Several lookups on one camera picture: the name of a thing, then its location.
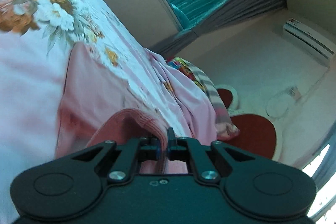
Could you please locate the striped pillow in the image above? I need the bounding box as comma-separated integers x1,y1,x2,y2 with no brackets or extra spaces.
166,57,240,141

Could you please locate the white air conditioner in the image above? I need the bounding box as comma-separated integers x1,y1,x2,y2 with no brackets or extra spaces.
283,18,335,68

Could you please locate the floral pink bed sheet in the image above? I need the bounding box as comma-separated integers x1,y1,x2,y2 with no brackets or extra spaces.
0,0,195,224

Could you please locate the pink blanket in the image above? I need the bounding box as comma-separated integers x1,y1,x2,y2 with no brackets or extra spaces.
147,50,217,144

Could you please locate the pink long sleeve sweater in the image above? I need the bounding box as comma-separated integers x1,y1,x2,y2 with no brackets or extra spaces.
54,41,195,175

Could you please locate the white hanging cable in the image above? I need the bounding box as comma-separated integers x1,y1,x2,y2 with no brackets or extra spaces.
265,87,302,119

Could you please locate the red white headboard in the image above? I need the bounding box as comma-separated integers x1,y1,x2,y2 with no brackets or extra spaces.
217,85,277,159

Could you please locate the right grey curtain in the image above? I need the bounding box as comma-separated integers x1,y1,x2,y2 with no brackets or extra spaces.
150,0,286,58

